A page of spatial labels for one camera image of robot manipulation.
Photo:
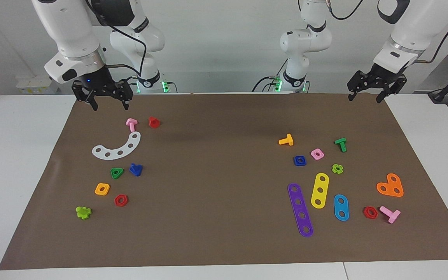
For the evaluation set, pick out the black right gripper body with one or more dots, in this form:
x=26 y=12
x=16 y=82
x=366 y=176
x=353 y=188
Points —
x=99 y=83

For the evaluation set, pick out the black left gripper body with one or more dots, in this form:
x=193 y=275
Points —
x=379 y=77

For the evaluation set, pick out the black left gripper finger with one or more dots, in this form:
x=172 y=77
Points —
x=352 y=94
x=382 y=96

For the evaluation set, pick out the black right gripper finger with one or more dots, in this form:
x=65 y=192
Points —
x=126 y=102
x=93 y=103

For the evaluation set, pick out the blue plastic screw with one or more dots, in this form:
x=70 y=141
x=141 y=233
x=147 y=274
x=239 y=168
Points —
x=136 y=170

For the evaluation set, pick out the blue square plastic nut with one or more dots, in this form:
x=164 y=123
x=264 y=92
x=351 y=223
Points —
x=303 y=163

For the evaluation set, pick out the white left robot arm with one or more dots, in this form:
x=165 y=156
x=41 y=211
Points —
x=305 y=41

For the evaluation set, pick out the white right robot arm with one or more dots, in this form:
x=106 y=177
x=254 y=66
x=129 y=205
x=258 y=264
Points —
x=68 y=27

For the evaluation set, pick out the pink plastic screw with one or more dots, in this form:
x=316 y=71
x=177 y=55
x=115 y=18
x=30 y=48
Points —
x=132 y=123
x=392 y=215

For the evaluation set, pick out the red plastic screw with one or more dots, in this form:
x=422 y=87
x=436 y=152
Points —
x=154 y=123

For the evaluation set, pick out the green plastic screw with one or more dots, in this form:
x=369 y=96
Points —
x=341 y=143

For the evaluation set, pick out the pink square plastic nut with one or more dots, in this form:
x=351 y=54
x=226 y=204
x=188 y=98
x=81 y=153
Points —
x=321 y=157

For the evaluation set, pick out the green triangle plastic nut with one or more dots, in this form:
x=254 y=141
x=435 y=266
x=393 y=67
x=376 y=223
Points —
x=112 y=170

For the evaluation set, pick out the lime green cross nut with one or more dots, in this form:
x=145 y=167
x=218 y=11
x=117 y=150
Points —
x=341 y=169

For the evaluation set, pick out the orange plastic screw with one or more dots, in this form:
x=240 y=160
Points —
x=288 y=140

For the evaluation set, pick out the orange square plastic nut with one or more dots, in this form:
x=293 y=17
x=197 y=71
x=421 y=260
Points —
x=97 y=189

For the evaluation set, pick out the red hexagon plastic nut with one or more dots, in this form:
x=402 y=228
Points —
x=116 y=201
x=365 y=213

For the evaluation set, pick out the lime green cross-head screw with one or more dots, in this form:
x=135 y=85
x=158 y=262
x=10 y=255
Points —
x=83 y=212

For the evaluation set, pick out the white curved five-hole plate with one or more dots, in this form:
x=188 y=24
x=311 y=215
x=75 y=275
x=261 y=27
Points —
x=114 y=154

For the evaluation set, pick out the white power strip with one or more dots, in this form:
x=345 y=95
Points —
x=33 y=83

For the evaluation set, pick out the orange three-hole corner plate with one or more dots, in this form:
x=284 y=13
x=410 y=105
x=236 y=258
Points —
x=390 y=186

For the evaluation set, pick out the yellow three-hole bar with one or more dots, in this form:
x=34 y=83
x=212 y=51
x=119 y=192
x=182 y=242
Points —
x=321 y=184

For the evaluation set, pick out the blue two-hole bar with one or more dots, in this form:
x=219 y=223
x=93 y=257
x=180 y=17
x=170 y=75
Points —
x=341 y=207

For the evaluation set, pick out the purple four-hole bar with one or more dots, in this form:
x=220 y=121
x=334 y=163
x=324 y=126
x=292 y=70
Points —
x=299 y=209

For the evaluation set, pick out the brown table mat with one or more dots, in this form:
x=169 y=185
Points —
x=216 y=202

